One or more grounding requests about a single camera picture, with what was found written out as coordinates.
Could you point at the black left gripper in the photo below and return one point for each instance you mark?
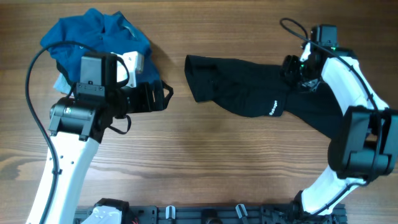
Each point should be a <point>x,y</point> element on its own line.
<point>145,103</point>

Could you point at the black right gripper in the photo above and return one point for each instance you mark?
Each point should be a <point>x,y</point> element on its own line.
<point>288,68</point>

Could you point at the black polo shirt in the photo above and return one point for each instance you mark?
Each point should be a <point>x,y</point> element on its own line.
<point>254,90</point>

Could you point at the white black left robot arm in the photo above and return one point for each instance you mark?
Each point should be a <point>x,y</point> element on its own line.
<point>77,126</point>

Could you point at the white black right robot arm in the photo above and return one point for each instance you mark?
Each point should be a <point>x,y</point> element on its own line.
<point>365,147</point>

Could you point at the blue polo shirt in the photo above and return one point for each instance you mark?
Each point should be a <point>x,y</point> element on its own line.
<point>102,32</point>

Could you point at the folded light grey garment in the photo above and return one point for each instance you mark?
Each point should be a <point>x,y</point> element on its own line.
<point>62,85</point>

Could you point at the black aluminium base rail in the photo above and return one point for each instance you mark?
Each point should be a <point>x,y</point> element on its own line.
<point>264,214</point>

